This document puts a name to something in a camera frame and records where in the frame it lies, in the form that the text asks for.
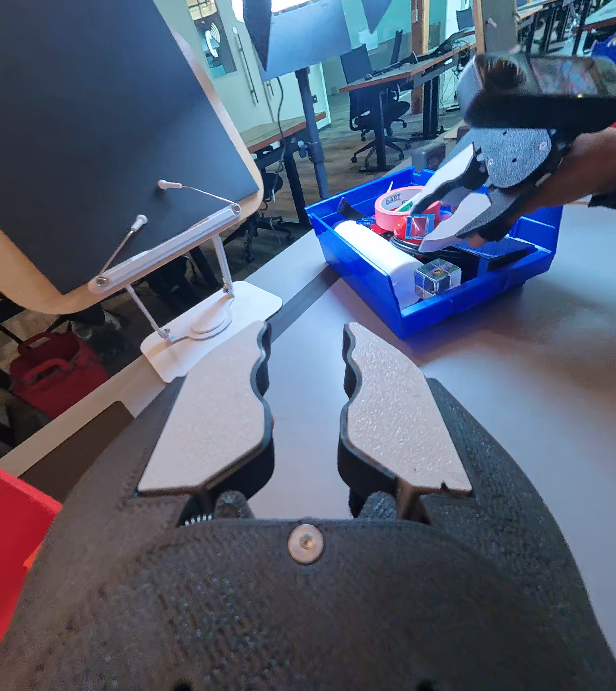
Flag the small clear plastic box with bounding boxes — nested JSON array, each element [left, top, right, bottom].
[[415, 259, 461, 300]]

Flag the grey power adapter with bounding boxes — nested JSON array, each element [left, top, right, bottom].
[[411, 143, 444, 172]]

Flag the red masking tape roll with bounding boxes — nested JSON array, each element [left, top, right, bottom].
[[374, 186, 427, 233]]

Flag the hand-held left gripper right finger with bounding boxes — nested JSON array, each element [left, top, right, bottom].
[[338, 322, 474, 524]]

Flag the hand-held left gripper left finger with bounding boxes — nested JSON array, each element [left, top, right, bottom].
[[136, 320, 276, 527]]

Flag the black board book stand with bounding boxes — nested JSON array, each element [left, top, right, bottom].
[[0, 0, 284, 384], [472, 0, 519, 55]]

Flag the black office chair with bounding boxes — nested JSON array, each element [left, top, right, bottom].
[[243, 173, 295, 254], [340, 46, 411, 168]]

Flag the black light stand pole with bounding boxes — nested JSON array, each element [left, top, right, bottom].
[[294, 67, 330, 200]]

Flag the studio softbox light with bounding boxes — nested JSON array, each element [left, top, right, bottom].
[[242, 0, 392, 82]]

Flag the red floor basket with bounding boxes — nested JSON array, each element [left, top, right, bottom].
[[10, 331, 109, 419]]

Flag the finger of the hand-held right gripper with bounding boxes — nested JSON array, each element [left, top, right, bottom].
[[417, 191, 495, 254], [411, 141, 481, 217]]

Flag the white cylinder roll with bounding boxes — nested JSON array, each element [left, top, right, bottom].
[[334, 220, 422, 308]]

